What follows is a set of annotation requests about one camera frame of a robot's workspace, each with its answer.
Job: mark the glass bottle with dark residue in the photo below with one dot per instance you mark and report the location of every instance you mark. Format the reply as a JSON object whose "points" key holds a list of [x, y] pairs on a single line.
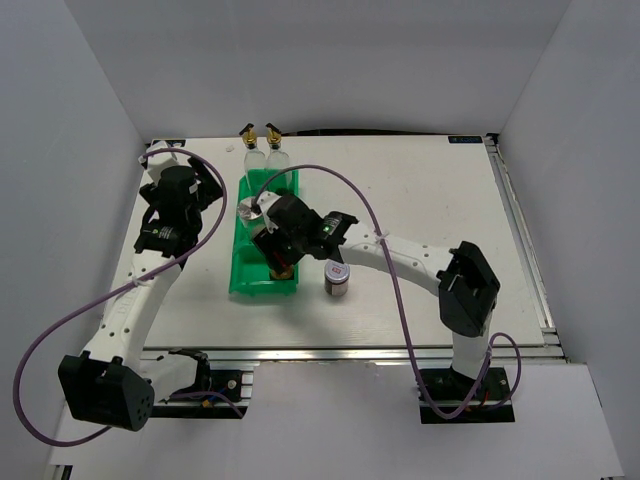
{"points": [[278, 160]]}

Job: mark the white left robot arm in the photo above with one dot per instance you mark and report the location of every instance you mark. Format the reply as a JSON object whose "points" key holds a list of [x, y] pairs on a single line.
{"points": [[107, 383]]}

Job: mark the green plastic divided bin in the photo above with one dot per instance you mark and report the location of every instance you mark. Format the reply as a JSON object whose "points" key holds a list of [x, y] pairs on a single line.
{"points": [[250, 274]]}

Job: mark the white powder jar silver lid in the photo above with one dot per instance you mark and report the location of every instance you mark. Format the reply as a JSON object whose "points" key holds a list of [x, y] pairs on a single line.
{"points": [[247, 210]]}

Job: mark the left table logo sticker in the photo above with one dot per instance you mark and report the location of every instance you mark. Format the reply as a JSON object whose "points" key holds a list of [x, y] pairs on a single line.
{"points": [[160, 144]]}

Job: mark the red lid sauce jar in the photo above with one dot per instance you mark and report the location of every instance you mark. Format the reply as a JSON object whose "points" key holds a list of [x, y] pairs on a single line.
{"points": [[286, 274]]}

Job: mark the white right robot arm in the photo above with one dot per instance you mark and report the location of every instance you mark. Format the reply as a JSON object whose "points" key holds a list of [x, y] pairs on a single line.
{"points": [[284, 230]]}

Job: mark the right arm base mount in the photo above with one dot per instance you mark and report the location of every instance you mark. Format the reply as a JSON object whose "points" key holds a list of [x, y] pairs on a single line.
{"points": [[448, 389]]}

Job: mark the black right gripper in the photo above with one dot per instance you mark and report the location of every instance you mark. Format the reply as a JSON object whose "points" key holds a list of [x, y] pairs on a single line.
{"points": [[267, 243]]}

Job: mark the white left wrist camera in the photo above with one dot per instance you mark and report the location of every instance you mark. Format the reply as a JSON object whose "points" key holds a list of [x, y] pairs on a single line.
{"points": [[157, 163]]}

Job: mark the clear glass oil bottle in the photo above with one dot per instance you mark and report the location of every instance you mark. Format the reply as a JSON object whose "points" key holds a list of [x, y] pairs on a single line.
{"points": [[254, 159]]}

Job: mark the right table logo sticker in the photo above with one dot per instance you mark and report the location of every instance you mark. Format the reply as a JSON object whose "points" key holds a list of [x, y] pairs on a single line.
{"points": [[465, 139]]}

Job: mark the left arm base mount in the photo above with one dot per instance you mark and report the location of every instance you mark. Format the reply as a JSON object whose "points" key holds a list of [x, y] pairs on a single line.
{"points": [[227, 397]]}

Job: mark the table logo sticker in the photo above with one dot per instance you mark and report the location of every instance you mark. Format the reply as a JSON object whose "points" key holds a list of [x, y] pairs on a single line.
{"points": [[465, 139], [160, 144]]}

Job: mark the small dark spice jar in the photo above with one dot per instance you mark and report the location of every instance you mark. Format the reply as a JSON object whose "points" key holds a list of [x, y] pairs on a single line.
{"points": [[336, 278]]}

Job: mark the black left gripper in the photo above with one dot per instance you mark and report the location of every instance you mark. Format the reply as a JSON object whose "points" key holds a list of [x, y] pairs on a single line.
{"points": [[207, 190]]}

